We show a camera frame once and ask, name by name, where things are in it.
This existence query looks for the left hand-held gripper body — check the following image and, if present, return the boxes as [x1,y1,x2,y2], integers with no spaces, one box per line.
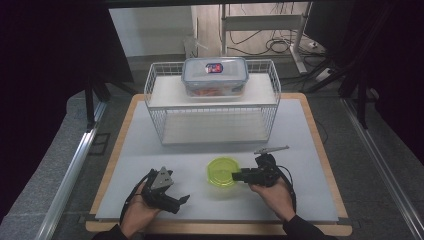
[141,165,181,214]

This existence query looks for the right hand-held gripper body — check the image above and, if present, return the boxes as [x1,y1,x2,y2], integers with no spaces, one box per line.
[248,144,290,187]

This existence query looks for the green round container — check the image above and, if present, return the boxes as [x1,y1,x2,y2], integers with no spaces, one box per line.
[206,156,242,188]

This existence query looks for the white wire shelf rack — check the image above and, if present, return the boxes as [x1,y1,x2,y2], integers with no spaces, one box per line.
[143,59,282,146]

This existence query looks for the clear rectangular food container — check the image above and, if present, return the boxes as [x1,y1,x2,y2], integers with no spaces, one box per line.
[181,56,250,98]

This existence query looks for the person's left hand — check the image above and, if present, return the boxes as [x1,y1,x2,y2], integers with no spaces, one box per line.
[120,182,163,238]

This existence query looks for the person's right hand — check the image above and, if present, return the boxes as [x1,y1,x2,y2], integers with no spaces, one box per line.
[249,178,296,223]

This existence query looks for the grey table mat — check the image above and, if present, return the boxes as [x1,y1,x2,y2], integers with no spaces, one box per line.
[95,98,339,223]

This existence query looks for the black metal stand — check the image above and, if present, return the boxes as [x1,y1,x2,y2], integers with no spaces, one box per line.
[338,73,372,130]
[84,76,134,131]

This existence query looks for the white power strip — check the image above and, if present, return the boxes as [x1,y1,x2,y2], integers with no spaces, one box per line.
[314,68,333,83]

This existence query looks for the dark curtain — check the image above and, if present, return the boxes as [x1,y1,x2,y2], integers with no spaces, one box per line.
[304,0,424,164]
[0,0,135,221]

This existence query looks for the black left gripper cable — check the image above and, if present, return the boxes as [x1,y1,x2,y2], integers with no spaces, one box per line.
[119,173,151,225]

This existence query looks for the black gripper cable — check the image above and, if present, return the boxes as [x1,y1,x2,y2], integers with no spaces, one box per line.
[276,164,298,214]
[119,173,151,225]

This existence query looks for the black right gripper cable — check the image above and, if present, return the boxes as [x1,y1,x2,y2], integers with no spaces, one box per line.
[276,164,298,214]

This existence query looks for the aluminium rail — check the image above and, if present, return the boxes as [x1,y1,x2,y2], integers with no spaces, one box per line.
[341,98,424,240]
[34,101,108,240]

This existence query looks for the black floor cables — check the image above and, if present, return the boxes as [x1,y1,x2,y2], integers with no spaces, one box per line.
[228,29,326,58]

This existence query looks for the white desk frame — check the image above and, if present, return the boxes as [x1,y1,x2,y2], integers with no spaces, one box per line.
[219,2,313,75]

